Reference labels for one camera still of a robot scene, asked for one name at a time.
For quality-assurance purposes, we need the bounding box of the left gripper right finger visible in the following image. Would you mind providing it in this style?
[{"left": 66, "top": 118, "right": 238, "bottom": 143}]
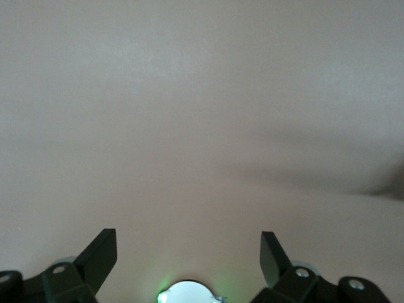
[{"left": 252, "top": 231, "right": 336, "bottom": 303}]

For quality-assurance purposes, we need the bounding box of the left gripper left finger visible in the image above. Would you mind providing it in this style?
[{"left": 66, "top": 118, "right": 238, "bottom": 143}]
[{"left": 23, "top": 229, "right": 118, "bottom": 303}]

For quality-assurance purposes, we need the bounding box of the brown table cover mat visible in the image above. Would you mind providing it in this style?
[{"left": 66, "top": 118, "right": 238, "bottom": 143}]
[{"left": 0, "top": 0, "right": 404, "bottom": 303}]

